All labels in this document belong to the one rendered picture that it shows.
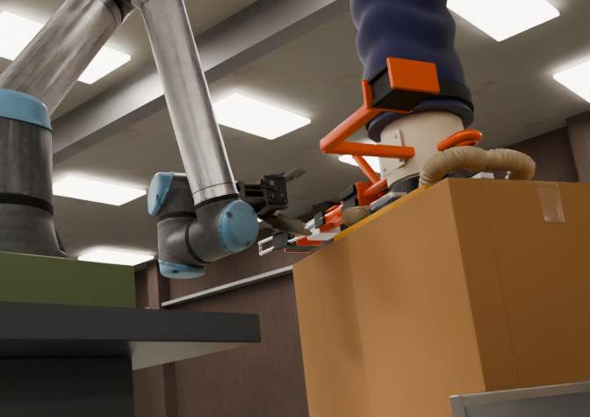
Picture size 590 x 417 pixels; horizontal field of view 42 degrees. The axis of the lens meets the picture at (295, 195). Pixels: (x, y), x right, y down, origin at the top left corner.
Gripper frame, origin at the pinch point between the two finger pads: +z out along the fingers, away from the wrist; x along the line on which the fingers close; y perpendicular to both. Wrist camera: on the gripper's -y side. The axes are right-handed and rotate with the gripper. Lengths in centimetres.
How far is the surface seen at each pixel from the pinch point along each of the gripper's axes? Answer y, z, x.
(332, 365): 9.2, -3.4, -37.3
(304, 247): -30.2, 13.7, -2.0
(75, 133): -584, 58, 265
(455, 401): 64, -16, -48
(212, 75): -415, 143, 257
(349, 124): 43.6, -13.7, -0.3
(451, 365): 49, -4, -42
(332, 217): -8.4, 10.8, -0.3
